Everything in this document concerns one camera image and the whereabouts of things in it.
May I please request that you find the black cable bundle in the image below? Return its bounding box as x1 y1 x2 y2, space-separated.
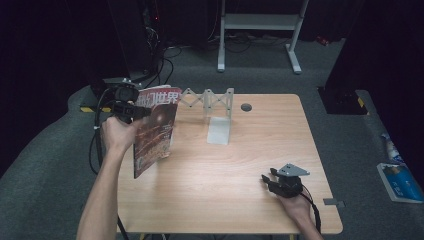
133 44 184 89

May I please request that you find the black floor cable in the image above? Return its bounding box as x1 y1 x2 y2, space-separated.
88 133 101 176

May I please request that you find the blue and white packet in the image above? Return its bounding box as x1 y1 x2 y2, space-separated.
376 162 424 204

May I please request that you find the person's left hand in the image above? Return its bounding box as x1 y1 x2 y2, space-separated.
100 116 144 157

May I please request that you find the person's right hand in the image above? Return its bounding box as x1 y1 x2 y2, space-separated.
276 191 313 222

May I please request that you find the red magazine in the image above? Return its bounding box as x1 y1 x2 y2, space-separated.
133 84 183 180

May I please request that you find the black equipment tower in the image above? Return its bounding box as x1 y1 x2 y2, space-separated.
106 0 168 76

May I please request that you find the black base with yellow stripes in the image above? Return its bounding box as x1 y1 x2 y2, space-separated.
79 78 116 113

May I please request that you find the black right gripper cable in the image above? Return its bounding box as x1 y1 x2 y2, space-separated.
299 192 323 234

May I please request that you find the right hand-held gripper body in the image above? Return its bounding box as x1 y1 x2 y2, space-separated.
268 163 310 199

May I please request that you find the translucent white expandable book rack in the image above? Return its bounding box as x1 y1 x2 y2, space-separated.
178 87 235 146

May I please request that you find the black base with yellow mark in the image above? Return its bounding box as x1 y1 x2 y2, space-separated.
317 87 370 116

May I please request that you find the white metal stand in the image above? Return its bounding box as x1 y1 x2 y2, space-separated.
217 0 310 75

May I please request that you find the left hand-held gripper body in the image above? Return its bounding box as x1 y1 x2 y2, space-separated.
102 77 148 125

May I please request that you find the grey tape strip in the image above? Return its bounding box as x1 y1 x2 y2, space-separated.
322 197 346 208

